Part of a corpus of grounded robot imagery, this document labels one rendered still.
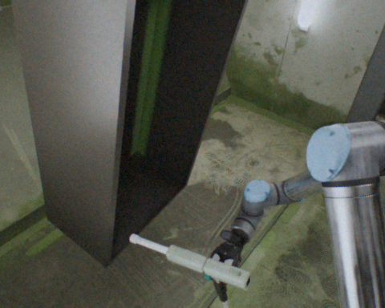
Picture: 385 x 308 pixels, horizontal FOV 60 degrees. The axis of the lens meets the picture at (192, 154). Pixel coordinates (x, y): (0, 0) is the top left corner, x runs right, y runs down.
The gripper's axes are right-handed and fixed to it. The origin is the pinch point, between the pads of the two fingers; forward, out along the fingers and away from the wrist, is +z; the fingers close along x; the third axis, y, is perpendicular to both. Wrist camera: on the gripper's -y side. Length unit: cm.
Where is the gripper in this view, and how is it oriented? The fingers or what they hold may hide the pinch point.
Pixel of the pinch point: (214, 275)
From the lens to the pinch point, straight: 119.9
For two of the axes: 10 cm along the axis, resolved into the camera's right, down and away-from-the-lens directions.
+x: -8.5, -1.7, 4.9
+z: -4.9, 5.7, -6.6
